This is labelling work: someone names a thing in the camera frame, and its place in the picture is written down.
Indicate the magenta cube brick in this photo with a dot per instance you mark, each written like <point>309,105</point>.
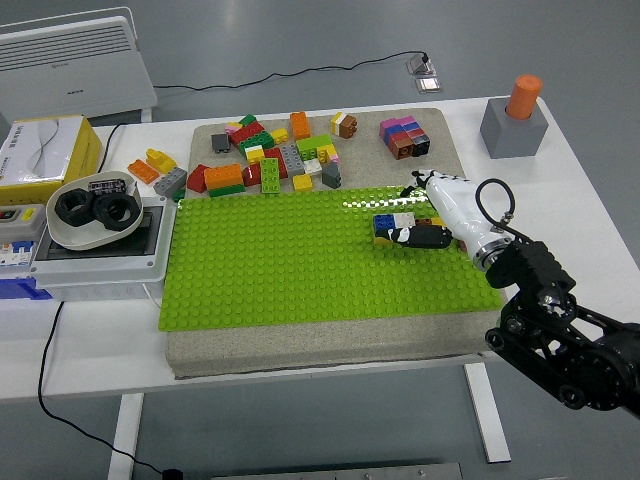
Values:
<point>387,126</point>

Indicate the grey block holder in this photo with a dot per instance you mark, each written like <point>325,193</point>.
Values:
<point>510,135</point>

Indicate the pink cube brick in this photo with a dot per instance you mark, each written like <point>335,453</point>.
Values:
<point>407,121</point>

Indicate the grey electrical enclosure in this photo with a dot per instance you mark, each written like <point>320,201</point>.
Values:
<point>100,272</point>

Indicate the dark grey slope brick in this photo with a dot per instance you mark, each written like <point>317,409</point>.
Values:
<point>331,176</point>

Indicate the green flat brick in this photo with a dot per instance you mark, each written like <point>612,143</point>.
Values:
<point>226,190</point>

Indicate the black cube brick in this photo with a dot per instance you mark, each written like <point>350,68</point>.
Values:
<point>421,145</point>

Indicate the black terminal block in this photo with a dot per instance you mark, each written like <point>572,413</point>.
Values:
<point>106,185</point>

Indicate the white and yellow brick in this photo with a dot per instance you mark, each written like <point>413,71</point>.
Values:
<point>255,154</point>

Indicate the black power plug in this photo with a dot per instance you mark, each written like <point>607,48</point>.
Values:
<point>424,58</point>

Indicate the orange cylinder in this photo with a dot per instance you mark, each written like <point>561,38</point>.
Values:
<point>524,96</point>

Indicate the grey push-button switch box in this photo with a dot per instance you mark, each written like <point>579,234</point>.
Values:
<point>20,222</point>

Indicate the thin yellow brick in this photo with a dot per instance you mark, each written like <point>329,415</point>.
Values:
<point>334,120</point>

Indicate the light grey brick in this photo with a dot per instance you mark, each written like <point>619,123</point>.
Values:
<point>170,181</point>
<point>292,159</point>

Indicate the brown cube brick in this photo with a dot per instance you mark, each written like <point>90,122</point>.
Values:
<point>403,149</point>

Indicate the green studded baseplate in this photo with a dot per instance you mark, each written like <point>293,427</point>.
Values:
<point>300,260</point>

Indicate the grey-brown foam mat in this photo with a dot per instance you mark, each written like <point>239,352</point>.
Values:
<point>325,350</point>

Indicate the brown square brick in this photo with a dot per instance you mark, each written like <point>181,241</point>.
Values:
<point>349,125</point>
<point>425,221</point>

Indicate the small green brick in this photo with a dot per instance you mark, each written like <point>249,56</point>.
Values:
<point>246,120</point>
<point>178,194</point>

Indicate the white circuit breaker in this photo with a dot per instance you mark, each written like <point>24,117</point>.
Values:
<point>17,254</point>

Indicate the yellow flat brick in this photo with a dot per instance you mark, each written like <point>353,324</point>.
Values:
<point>381,239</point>

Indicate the dark green brick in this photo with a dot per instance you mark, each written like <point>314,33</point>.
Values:
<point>256,143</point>

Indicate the thin white brick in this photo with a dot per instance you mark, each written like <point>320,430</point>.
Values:
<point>338,128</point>

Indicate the black floor plug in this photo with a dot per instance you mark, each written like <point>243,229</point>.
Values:
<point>172,473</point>

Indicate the long lime green brick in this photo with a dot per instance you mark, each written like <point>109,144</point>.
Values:
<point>270,175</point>

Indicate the white bowl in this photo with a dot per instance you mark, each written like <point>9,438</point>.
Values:
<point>75,239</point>

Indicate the large black nut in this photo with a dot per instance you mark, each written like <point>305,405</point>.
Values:
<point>116,212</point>
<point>74,207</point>

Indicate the white panel heater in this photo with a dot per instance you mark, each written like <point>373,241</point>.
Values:
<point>70,70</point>

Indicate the white table leg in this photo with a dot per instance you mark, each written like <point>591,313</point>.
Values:
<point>125,435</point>
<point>487,415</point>

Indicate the large red brick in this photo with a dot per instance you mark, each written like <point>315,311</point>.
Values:
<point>247,134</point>

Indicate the yellow slope brick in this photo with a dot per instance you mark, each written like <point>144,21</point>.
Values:
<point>160,160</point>

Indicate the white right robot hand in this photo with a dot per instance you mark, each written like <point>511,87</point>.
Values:
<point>460,210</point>

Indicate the blue cube brick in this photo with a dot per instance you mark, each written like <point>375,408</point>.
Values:
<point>400,131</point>

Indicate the red cube brick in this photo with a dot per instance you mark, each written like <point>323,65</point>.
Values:
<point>396,140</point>

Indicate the red slope brick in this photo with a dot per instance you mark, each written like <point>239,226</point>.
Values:
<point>196,178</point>

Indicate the metal floor socket plate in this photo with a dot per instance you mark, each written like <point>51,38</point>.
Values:
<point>430,84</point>

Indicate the yellow and white tissue box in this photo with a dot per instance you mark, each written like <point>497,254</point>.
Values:
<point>35,150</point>

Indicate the flat orange brick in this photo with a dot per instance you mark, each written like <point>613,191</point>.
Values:
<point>142,170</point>

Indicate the yellow square brick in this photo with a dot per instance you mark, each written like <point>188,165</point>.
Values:
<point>302,183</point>
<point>279,135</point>
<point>327,151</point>

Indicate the yellow-orange brick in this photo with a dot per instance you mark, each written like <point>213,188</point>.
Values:
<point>439,221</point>

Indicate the large orange brick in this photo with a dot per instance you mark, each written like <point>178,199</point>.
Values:
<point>223,176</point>

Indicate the open metal floor socket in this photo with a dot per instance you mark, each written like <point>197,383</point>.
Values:
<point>422,66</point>

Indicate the blue square brick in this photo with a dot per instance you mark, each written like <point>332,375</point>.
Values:
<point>384,222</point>

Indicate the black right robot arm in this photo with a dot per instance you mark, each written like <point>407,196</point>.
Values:
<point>530,262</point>

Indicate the white square brick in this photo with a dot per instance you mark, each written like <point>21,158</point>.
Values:
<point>404,220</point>

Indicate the tall orange brick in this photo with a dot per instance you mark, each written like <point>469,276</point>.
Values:
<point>300,125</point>

